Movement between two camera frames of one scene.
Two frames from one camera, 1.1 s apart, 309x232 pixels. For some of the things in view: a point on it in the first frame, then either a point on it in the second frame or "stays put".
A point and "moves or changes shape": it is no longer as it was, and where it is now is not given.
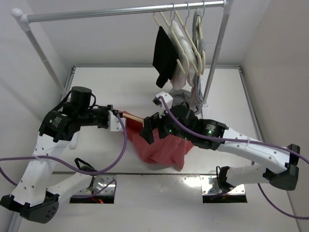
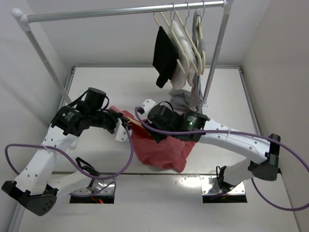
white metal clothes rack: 23,19 stays put
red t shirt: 171,151 moves or changes shape
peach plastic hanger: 138,119 moves or changes shape
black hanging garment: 165,57 stays put
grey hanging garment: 193,94 stays put
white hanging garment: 186,66 stays put
